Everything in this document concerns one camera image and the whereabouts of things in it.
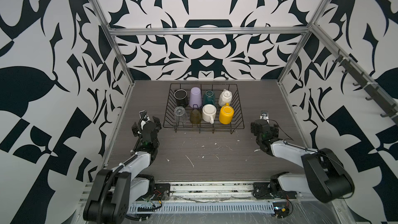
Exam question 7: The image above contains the clear glass cup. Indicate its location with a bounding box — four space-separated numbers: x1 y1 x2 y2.
174 106 188 126

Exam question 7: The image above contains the yellow mug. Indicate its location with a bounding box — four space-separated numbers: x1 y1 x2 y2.
219 103 234 125

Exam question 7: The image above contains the white ceramic mug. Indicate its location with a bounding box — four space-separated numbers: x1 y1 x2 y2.
218 89 233 107

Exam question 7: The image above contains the black mug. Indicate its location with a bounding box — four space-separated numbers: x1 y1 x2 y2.
174 89 189 108

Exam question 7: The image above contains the olive brown glass cup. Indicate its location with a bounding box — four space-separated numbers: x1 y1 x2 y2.
190 104 202 125

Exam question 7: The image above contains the red inside white mug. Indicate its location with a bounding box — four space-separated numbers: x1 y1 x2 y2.
202 104 217 124

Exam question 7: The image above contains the purple plastic cup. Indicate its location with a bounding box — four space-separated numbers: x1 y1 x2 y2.
189 87 202 109

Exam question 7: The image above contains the green mug cream inside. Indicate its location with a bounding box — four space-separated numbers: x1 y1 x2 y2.
202 90 215 106

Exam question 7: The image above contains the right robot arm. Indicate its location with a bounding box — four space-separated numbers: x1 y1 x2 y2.
250 119 355 203

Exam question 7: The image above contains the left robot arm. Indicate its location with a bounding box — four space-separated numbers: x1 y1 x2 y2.
83 111 162 224

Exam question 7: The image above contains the small circuit board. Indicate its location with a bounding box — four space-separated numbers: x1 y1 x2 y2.
273 201 293 219

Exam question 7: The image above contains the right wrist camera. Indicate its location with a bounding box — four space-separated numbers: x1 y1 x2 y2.
260 110 269 122

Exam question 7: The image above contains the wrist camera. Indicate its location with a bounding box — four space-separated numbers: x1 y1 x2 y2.
138 110 150 129
260 110 269 122

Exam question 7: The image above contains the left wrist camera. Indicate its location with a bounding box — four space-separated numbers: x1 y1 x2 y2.
138 110 150 129

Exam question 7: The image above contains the black wire dish rack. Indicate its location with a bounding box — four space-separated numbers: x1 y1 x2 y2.
162 83 245 134

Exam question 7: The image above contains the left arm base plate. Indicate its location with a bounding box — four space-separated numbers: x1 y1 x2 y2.
136 183 171 201

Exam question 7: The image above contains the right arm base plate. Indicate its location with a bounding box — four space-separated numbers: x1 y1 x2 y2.
252 180 296 200

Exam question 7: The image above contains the white cable duct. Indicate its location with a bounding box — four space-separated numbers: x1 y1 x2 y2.
127 202 275 214

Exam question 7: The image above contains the wall hook rail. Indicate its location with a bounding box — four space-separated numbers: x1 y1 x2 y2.
332 49 398 125

